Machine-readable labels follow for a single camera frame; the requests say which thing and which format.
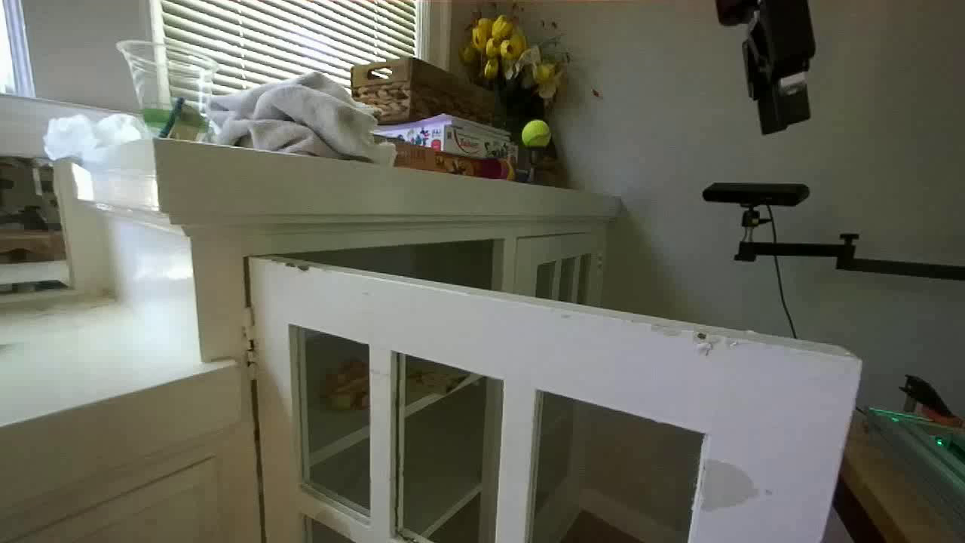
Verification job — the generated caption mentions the white cabinet door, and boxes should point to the white cabinet door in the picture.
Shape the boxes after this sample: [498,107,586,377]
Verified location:
[512,234,606,305]
[250,260,862,543]

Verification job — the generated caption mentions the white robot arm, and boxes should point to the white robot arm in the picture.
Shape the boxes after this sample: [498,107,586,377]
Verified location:
[715,0,814,136]

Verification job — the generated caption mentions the white wooden cabinet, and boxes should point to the white wooden cabinet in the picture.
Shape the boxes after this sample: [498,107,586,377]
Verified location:
[158,144,614,543]

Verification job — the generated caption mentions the yellow toy inside cabinet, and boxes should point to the yellow toy inside cabinet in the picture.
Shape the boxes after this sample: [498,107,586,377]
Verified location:
[323,360,369,411]

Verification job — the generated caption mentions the colourful board game box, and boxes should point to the colourful board game box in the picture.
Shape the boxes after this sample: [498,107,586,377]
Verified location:
[377,114,519,160]

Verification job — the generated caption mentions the green tennis ball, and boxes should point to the green tennis ball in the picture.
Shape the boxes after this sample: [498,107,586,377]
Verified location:
[522,119,551,148]

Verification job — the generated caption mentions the yellow artificial flowers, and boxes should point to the yellow artificial flowers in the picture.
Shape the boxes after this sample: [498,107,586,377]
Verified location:
[462,11,566,107]

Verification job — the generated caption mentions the woven wicker basket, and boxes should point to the woven wicker basket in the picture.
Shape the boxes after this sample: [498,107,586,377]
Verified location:
[350,57,502,124]

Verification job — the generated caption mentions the white crumpled towel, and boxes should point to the white crumpled towel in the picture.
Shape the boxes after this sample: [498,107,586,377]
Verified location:
[209,72,396,167]

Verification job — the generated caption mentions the white window blinds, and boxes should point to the white window blinds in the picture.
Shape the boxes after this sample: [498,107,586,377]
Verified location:
[159,0,418,95]

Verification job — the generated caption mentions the clear plastic cup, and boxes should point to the clear plastic cup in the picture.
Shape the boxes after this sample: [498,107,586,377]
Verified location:
[117,39,218,142]

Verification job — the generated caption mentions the wooden side table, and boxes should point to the wooden side table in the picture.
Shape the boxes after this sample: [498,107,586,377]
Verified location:
[831,408,965,543]

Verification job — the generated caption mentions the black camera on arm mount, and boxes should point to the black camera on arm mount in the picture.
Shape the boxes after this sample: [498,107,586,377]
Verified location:
[703,180,965,280]

